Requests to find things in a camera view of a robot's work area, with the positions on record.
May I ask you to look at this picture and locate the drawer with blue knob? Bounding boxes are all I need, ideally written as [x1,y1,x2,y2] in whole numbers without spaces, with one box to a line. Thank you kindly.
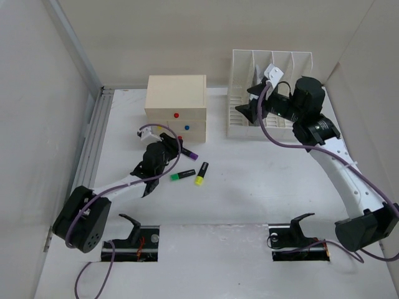
[167,120,206,133]

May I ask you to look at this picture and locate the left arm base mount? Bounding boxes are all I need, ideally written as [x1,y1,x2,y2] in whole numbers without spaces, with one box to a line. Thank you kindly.
[100,214,160,262]

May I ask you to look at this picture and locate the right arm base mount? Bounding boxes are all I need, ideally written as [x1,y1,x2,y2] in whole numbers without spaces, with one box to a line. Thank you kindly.
[267,213,330,262]

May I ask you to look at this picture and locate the yellow cap black marker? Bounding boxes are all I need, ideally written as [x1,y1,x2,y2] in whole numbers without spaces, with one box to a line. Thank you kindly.
[195,162,209,186]

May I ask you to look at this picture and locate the green cap black marker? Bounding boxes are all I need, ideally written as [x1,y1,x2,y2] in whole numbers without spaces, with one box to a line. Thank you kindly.
[170,169,196,181]

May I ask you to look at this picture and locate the grey black booklet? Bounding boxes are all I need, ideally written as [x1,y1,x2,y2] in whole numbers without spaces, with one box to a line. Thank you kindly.
[252,64,264,87]

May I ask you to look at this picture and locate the purple cap black marker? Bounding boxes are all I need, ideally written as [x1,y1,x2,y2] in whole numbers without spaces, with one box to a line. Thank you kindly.
[180,147,198,161]

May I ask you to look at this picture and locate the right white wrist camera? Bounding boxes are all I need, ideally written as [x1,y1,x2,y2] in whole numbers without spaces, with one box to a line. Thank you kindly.
[264,64,284,89]

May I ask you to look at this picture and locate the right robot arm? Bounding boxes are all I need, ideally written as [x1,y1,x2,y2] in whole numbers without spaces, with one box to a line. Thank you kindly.
[235,77,398,252]

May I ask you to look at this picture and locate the drawer with yellow knob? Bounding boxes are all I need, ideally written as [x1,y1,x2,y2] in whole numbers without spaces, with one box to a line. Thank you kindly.
[152,120,169,133]

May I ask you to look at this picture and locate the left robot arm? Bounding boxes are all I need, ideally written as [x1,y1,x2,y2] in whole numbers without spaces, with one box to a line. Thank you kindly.
[52,133,183,253]

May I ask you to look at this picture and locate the aluminium frame rail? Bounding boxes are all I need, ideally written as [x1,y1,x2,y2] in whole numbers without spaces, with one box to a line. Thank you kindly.
[43,1,113,197]

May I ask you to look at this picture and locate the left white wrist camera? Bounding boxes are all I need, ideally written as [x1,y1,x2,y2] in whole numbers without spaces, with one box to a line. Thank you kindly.
[137,127,161,145]

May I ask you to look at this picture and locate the white plastic file organizer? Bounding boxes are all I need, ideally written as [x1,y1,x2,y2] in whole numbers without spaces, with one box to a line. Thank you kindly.
[227,49,313,141]

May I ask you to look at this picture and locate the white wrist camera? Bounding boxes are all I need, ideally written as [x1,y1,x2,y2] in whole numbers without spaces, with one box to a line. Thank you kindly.
[264,64,284,89]
[137,127,161,145]

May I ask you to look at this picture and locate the cream wooden drawer cabinet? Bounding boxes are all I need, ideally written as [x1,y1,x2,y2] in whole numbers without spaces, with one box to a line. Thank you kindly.
[144,74,208,144]

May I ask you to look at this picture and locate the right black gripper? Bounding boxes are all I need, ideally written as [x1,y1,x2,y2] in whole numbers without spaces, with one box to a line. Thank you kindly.
[234,82,304,124]

